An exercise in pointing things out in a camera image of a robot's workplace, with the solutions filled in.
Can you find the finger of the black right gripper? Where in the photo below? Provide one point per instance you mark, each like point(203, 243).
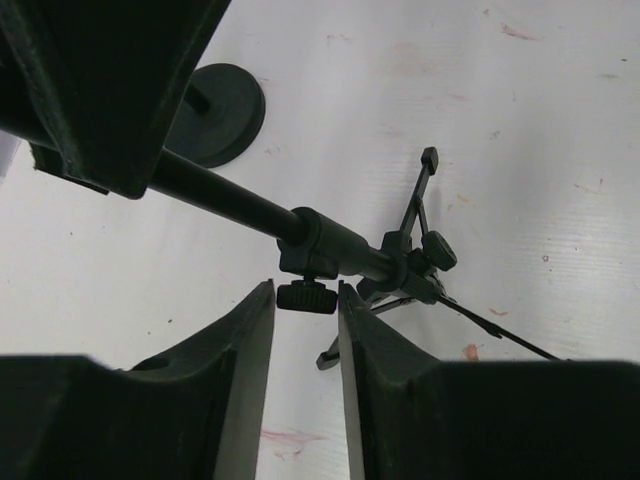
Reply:
point(96, 84)

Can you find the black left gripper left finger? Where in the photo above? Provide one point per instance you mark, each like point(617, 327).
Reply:
point(193, 411)

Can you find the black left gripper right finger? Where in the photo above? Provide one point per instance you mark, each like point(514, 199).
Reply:
point(410, 415)

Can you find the black round-base clip stand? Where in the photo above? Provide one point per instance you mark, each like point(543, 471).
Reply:
point(221, 114)

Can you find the black tripod microphone stand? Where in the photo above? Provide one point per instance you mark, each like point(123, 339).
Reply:
point(315, 248)

